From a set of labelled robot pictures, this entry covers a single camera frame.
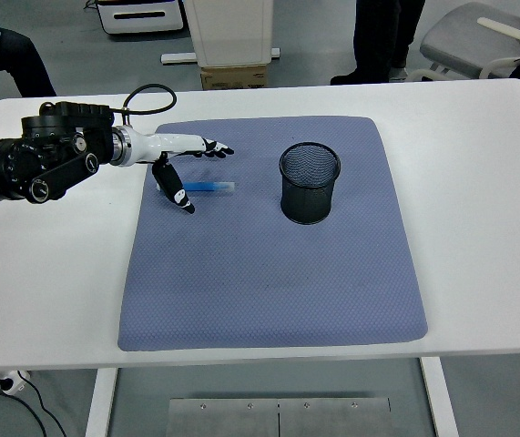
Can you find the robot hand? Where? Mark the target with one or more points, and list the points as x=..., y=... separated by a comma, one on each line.
x=164, y=145

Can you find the grey chair with white armrests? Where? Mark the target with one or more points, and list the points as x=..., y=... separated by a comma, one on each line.
x=464, y=45

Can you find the white table leg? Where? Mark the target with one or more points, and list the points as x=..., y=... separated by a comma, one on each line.
x=437, y=400
x=100, y=405

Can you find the black mesh pen holder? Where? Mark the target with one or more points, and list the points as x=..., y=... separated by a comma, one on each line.
x=307, y=205

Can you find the blue-grey quilted mat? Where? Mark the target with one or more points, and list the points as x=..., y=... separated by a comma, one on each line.
x=264, y=282

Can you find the person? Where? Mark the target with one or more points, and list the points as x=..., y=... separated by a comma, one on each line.
x=13, y=59
x=378, y=41

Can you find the blue marker pen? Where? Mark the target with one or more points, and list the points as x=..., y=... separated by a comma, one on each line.
x=209, y=186

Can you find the white box appliance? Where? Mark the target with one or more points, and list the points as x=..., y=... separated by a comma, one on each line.
x=141, y=18

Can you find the brown cardboard box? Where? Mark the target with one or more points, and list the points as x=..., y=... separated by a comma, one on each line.
x=232, y=78

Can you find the white power strip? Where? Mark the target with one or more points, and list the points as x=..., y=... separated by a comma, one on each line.
x=11, y=383

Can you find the white pedestal unit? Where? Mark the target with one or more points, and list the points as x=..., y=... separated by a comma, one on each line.
x=232, y=32

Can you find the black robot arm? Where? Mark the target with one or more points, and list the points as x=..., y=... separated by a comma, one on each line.
x=59, y=159

